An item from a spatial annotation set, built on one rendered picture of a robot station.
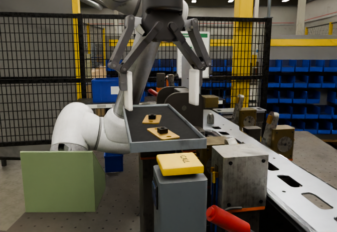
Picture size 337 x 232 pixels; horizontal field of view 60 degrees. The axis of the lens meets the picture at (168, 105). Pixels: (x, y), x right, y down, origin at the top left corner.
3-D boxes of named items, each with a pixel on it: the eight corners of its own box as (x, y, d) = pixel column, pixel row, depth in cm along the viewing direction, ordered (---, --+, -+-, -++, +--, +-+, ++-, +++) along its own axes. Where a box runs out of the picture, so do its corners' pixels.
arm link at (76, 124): (48, 153, 129) (57, 110, 140) (90, 158, 135) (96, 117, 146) (50, 139, 116) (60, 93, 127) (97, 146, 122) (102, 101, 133)
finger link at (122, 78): (126, 62, 51) (110, 62, 50) (127, 90, 52) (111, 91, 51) (124, 61, 53) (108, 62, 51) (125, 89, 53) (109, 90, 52)
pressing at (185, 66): (200, 107, 172) (201, 48, 166) (181, 107, 170) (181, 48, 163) (200, 107, 172) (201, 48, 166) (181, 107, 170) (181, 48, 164)
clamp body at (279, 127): (296, 216, 113) (303, 128, 106) (268, 219, 111) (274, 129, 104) (286, 207, 119) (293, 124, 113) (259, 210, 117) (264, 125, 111)
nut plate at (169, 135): (180, 138, 54) (180, 132, 54) (161, 140, 53) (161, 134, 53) (163, 127, 62) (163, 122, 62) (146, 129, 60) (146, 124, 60)
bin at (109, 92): (144, 101, 173) (144, 79, 171) (92, 102, 169) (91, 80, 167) (143, 97, 189) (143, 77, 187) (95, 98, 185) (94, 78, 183)
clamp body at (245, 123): (259, 178, 147) (263, 109, 141) (237, 179, 145) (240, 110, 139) (253, 172, 153) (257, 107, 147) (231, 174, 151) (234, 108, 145)
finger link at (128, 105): (132, 71, 51) (128, 72, 51) (133, 110, 52) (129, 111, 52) (127, 70, 54) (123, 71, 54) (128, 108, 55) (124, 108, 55)
